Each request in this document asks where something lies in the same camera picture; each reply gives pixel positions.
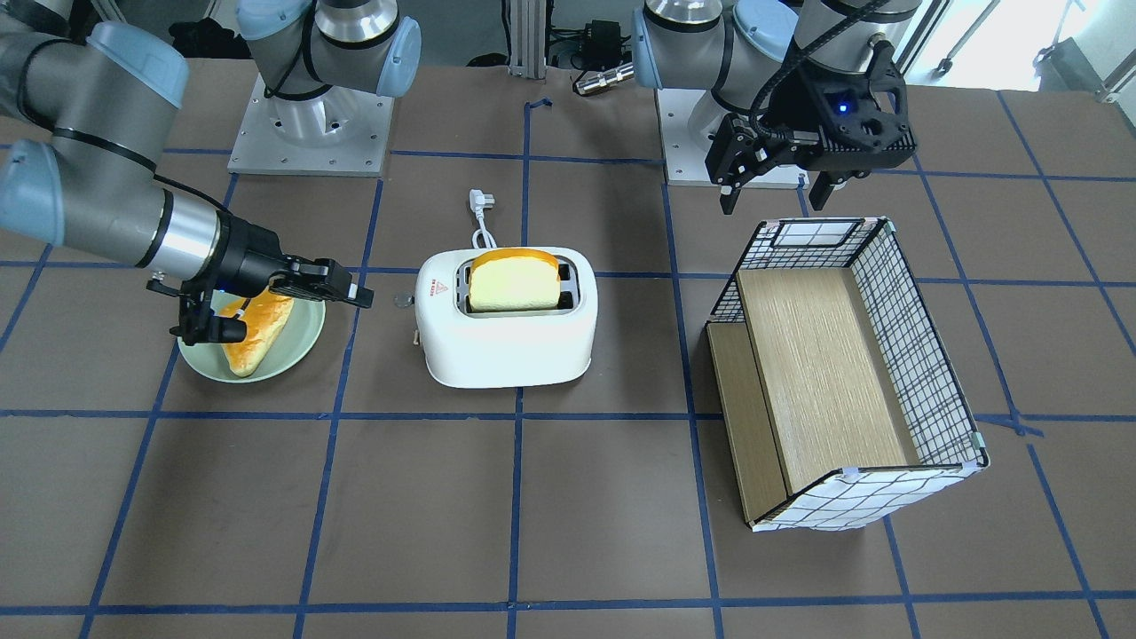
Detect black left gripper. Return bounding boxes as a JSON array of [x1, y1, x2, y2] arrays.
[[705, 40, 918, 216]]

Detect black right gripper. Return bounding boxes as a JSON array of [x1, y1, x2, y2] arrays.
[[147, 213, 374, 345]]

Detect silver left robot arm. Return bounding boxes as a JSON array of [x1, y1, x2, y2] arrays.
[[632, 1, 919, 215]]

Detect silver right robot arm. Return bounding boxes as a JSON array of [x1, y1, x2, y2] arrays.
[[3, 1, 421, 345]]

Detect white two-slot toaster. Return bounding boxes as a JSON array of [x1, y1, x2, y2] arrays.
[[414, 247, 599, 389]]

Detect triangular golden pastry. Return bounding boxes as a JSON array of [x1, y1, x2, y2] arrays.
[[220, 291, 296, 377]]

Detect light green plate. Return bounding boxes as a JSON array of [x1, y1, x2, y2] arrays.
[[176, 292, 325, 383]]

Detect silver flashlight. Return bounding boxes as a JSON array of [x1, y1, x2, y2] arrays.
[[573, 63, 635, 97]]

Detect grid pattern storage basket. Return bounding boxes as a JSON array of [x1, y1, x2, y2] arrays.
[[705, 217, 989, 533]]

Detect yellow bread slice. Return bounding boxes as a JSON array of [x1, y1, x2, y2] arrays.
[[468, 248, 561, 312]]

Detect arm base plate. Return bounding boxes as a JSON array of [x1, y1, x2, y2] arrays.
[[655, 88, 810, 188], [227, 78, 395, 179]]

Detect white toaster power cord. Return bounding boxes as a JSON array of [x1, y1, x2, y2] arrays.
[[467, 188, 500, 251]]

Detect aluminium frame post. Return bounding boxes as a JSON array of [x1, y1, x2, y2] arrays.
[[502, 1, 552, 81]]

